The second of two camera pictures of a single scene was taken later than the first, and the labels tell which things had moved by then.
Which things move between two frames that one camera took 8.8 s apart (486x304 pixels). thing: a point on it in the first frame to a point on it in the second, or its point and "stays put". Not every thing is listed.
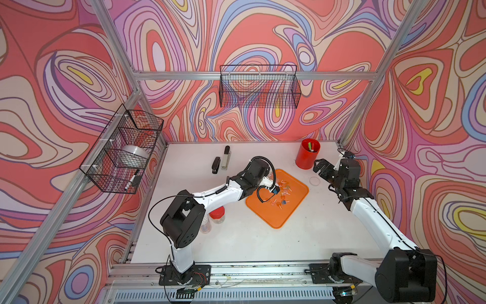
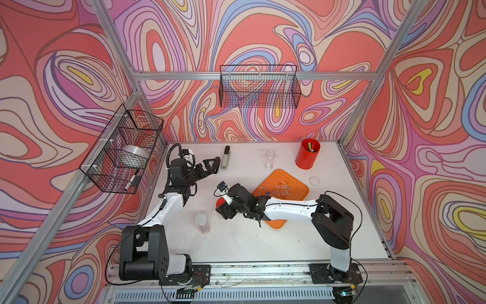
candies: [285, 190] stays put
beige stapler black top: [226, 158] stays put
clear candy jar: [273, 177] to [268, 163]
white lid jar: [205, 226] stays put
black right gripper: [328, 167] to [224, 211]
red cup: [307, 153] stays put
